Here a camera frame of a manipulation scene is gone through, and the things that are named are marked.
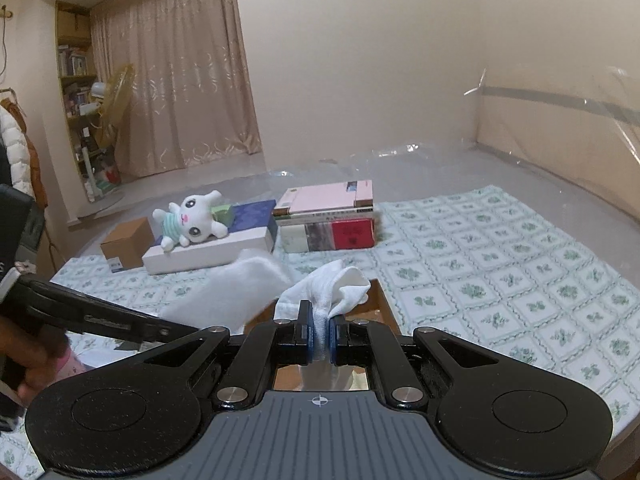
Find white towel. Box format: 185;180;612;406
274;260;371;325

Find purple tissue pack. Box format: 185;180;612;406
158;249;294;334

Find person's left hand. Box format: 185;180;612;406
1;318;68;405

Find open cardboard tray box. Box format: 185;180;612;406
242;280;399;391

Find pink lidded cup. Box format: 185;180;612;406
53;347;88;382

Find small brown cardboard box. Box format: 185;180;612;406
100;217;155;273

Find wooden bookshelf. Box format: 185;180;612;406
54;1;120;203

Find long white flat box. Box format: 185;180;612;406
142;200;278;274

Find stack of books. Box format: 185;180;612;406
272;180;375;254

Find white bunny plush toy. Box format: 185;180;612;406
152;190;229;252

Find green patterned bed sheet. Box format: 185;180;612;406
1;186;639;479

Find yellow standing fan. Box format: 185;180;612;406
80;64;136;203

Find beige curtain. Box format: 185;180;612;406
90;0;262;178

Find clear plastic sheet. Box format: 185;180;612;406
272;65;639;283

